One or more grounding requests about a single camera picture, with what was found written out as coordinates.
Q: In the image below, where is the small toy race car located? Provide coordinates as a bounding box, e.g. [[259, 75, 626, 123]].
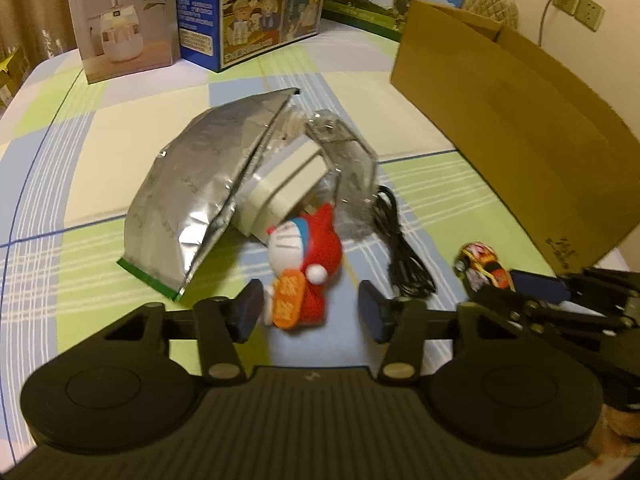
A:
[[454, 242, 514, 292]]

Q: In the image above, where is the Doraemon red plush toy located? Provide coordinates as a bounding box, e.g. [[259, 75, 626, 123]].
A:
[[267, 203, 343, 330]]

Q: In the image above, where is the silver foil pouch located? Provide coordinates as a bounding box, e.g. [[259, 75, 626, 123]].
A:
[[118, 88, 299, 300]]

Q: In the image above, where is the white power adapter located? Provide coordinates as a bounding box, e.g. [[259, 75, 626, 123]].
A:
[[232, 134, 330, 244]]

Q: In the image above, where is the clear bag with metal rack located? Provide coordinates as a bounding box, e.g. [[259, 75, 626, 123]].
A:
[[303, 110, 378, 240]]

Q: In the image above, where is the brown cardboard box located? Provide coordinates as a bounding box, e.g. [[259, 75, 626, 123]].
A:
[[390, 0, 639, 274]]

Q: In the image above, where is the dark blue milk carton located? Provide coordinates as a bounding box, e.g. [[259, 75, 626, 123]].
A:
[[177, 0, 323, 73]]

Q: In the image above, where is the white humidifier box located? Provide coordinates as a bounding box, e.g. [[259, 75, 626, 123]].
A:
[[68, 0, 180, 84]]

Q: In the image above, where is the quilted beige chair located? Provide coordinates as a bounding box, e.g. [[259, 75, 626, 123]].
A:
[[461, 0, 518, 30]]

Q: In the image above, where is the beige curtain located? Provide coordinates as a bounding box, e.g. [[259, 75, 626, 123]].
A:
[[0, 0, 76, 68]]

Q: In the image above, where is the black charger cable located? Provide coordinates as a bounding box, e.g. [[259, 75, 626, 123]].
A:
[[537, 0, 572, 47]]

